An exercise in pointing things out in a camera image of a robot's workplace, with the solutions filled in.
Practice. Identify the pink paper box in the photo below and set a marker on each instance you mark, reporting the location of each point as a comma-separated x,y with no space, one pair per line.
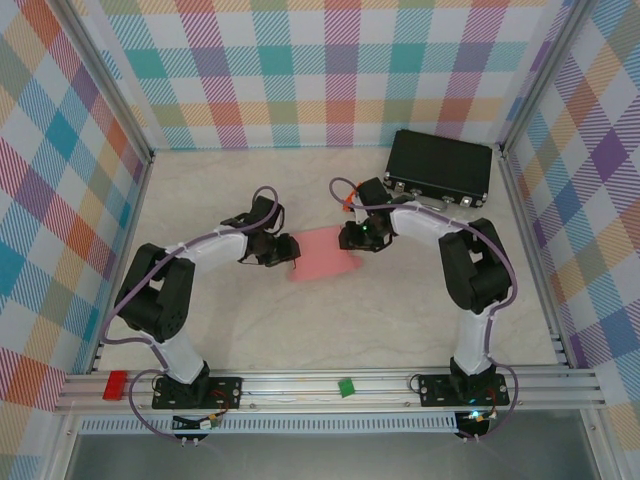
322,255

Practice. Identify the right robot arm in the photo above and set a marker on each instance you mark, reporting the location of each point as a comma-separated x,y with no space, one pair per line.
475,280

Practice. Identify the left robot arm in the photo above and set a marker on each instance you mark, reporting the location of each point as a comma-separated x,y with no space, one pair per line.
165,305

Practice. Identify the orange plastic toy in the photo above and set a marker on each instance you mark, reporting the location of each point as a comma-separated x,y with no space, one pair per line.
350,197

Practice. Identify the black carrying case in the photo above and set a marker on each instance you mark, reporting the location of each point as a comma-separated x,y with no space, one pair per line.
440,165

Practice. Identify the green block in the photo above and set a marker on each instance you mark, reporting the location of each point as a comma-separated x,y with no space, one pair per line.
345,388

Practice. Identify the flat red brick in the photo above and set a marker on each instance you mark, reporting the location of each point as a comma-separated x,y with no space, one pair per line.
115,385

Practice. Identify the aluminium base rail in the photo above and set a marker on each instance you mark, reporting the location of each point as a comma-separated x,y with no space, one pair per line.
300,390

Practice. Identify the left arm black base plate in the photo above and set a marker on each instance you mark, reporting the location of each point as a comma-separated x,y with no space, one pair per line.
225,392

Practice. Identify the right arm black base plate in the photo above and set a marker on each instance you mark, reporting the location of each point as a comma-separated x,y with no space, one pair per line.
435,391

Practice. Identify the aluminium frame post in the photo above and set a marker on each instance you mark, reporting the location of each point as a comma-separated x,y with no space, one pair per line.
107,82
545,75

